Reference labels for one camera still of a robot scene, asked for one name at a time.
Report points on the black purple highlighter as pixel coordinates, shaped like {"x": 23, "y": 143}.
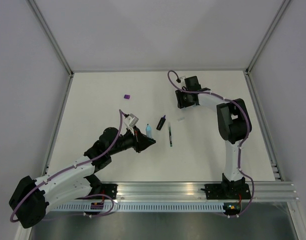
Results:
{"x": 161, "y": 123}

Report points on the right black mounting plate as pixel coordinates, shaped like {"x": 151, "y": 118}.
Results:
{"x": 217, "y": 191}

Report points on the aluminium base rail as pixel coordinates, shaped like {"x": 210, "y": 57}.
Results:
{"x": 264, "y": 191}

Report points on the green pen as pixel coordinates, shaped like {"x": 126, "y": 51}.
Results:
{"x": 169, "y": 127}

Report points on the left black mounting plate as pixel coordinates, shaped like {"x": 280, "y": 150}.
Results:
{"x": 109, "y": 189}

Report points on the black mounting plate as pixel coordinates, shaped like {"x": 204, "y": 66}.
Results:
{"x": 217, "y": 191}
{"x": 109, "y": 189}

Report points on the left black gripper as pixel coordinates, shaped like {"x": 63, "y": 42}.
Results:
{"x": 141, "y": 141}

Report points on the aluminium frame post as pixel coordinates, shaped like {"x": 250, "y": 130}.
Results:
{"x": 268, "y": 34}
{"x": 49, "y": 35}

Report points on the white slotted cable duct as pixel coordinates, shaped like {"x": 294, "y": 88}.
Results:
{"x": 145, "y": 207}

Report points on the right aluminium frame post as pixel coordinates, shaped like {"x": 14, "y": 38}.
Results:
{"x": 268, "y": 34}

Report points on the left aluminium frame post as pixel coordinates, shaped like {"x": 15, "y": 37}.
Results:
{"x": 49, "y": 35}

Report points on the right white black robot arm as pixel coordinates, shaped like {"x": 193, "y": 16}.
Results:
{"x": 234, "y": 127}

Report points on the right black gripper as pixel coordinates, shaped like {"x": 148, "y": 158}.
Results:
{"x": 181, "y": 102}

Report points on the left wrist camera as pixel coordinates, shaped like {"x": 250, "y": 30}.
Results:
{"x": 130, "y": 121}

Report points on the blue marker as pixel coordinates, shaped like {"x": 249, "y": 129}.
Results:
{"x": 148, "y": 131}

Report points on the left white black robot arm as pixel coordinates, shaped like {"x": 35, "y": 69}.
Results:
{"x": 32, "y": 198}

